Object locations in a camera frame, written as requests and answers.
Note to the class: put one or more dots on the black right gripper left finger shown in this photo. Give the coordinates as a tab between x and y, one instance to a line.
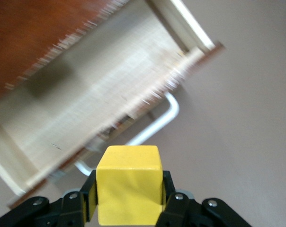
72	208

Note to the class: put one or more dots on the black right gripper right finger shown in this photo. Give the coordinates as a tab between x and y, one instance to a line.
178	210

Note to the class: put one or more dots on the yellow wooden block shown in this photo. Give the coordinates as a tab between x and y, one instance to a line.
128	189

